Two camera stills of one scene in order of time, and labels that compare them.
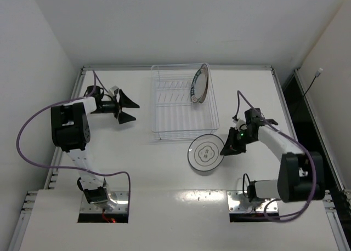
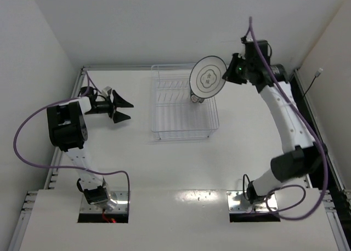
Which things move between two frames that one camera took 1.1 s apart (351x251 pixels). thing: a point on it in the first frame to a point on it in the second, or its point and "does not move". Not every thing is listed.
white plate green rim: x=204 y=152 to x=206 y=80
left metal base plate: x=117 y=203 does not move
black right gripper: x=238 y=138 to x=236 y=70
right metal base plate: x=238 y=201 does not move
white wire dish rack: x=175 y=115 does not move
